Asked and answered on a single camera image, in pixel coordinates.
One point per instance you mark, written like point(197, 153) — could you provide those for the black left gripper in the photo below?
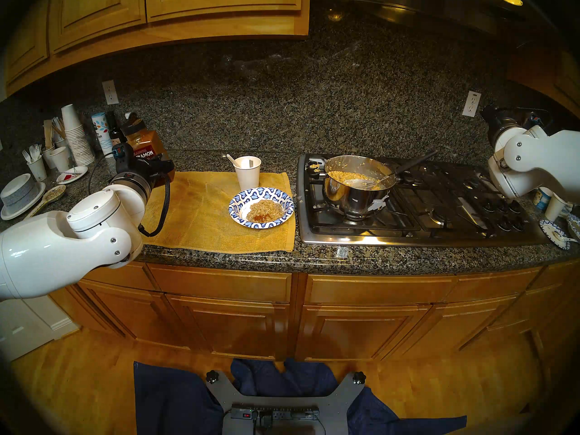
point(136, 171)

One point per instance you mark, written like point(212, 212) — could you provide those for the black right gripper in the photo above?
point(496, 121)

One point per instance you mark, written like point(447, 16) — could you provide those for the ground cinnamon jar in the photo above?
point(145, 142)

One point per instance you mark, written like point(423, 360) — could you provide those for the scooped oatmeal portion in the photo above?
point(267, 207)

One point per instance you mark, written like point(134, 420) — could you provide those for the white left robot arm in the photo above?
point(54, 244)

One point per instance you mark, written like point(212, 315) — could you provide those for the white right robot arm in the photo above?
point(539, 160)

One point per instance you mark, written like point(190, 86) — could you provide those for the white plastic spoon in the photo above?
point(231, 159)
point(570, 240)

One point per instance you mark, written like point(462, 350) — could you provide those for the cinnamon powder on oatmeal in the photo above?
point(259, 218)

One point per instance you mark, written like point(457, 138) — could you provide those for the dirty wooden spoon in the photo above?
point(47, 196)

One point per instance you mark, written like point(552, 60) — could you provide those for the oatmeal mass in pot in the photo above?
point(346, 175)

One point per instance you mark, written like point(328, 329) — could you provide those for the small dark glass bottle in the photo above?
point(114, 134)

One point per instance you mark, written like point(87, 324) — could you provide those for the white blue salt canister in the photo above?
point(102, 130)

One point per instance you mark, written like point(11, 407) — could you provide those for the yellow towel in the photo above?
point(213, 232)

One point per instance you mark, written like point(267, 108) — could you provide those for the wooden upper cabinet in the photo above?
point(566, 80)
point(99, 12)

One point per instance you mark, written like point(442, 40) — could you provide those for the white paper cup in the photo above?
point(248, 178)
point(556, 207)
point(37, 170)
point(47, 157)
point(61, 160)

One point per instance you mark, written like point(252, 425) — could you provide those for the blue white yogurt cup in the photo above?
point(542, 198)

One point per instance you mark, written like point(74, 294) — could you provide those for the small plate with red stain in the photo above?
point(72, 175)

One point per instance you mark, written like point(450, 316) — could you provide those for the stack of white paper cups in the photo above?
point(77, 135)

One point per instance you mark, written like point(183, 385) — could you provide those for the wooden lower cabinets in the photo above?
point(217, 282)

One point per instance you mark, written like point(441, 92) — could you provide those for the blue patterned paper plate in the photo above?
point(555, 234)

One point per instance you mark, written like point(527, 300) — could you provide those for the white plastic fork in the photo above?
point(26, 155)
point(36, 151)

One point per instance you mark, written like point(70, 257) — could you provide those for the stainless gas cooktop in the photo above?
point(408, 230)

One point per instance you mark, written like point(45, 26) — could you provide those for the stainless range hood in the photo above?
point(408, 1)

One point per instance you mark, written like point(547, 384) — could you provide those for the stainless steel pot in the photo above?
point(349, 200)

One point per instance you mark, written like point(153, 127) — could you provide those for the dark blue cloth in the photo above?
point(172, 402)

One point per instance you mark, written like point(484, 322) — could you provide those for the white wall outlet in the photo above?
point(110, 92)
point(471, 104)

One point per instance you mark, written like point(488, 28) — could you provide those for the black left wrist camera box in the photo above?
point(120, 152)

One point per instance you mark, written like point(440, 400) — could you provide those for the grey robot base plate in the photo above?
point(335, 402)

